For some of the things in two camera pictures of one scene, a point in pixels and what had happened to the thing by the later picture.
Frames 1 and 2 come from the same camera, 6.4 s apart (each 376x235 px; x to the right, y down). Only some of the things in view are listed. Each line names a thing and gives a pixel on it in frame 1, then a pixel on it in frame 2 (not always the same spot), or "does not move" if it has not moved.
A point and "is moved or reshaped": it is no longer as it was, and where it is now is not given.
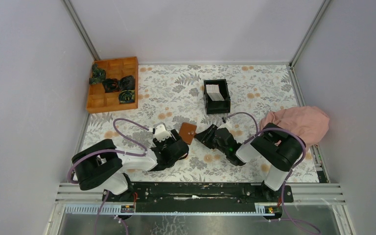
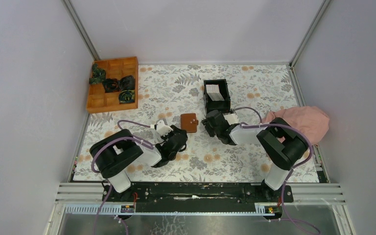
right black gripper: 205,136 to 208,128
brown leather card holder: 187,132 is moved or reshaped
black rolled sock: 111,85 does not move
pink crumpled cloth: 310,122 does not move
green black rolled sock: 127,96 does not move
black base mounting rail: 199,198 does not move
